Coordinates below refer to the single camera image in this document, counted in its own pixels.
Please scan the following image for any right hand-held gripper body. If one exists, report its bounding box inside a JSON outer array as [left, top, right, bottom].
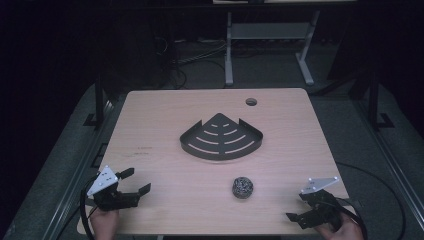
[[297, 176, 344, 232]]

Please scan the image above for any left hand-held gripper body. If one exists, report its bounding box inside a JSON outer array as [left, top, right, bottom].
[[86, 164, 141, 212]]

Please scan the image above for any steel wool scourer ball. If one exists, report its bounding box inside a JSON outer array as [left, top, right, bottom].
[[231, 176, 254, 200]]

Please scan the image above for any black metal corner rack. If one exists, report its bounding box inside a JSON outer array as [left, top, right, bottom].
[[179, 112, 264, 162]]

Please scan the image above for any person's left hand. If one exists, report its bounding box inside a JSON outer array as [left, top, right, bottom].
[[89, 208, 120, 240]]

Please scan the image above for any person's right hand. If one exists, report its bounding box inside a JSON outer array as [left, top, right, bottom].
[[314, 211, 365, 240]]

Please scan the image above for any aluminium floor rail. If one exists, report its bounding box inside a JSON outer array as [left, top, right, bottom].
[[353, 98, 424, 231], [41, 98, 125, 240]]

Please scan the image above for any black metal post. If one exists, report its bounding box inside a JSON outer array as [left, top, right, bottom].
[[83, 74, 111, 129], [366, 71, 396, 132]]

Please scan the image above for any long black cable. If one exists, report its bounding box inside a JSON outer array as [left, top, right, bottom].
[[334, 161, 406, 240]]

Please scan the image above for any bundle of floor cables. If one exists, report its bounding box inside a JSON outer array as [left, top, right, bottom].
[[154, 37, 228, 90]]

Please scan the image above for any grey metal desk frame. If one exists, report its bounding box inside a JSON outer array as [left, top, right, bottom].
[[224, 9, 322, 87]]

